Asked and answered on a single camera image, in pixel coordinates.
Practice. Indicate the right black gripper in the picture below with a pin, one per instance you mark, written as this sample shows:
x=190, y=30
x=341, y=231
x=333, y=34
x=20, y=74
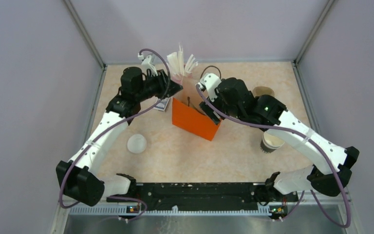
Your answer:
x=209, y=111

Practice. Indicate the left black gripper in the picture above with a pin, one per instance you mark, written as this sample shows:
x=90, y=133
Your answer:
x=163, y=82

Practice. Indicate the orange paper bag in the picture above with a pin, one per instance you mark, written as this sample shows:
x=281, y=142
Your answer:
x=187, y=114

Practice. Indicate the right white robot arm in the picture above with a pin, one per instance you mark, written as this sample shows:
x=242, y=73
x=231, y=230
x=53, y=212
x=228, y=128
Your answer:
x=330, y=170

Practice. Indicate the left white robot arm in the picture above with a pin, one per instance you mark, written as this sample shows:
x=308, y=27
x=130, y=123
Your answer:
x=77, y=176

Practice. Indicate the pink straw holder cup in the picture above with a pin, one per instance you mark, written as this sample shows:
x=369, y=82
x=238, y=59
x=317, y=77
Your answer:
x=177, y=79

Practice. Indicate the blue playing card box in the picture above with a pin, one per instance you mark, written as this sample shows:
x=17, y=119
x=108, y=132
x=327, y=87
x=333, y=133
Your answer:
x=162, y=105

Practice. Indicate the white wrapped straws bundle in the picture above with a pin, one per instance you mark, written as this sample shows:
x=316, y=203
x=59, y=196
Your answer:
x=177, y=64

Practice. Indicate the stack of paper cups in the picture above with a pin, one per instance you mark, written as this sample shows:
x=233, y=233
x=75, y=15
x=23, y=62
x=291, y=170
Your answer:
x=270, y=143

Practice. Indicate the stack of white lids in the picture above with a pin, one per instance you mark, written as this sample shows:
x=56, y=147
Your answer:
x=137, y=144

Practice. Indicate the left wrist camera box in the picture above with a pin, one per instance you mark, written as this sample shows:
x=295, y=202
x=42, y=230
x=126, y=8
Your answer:
x=148, y=62

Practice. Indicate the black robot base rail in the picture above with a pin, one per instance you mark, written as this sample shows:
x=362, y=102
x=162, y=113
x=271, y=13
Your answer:
x=204, y=197

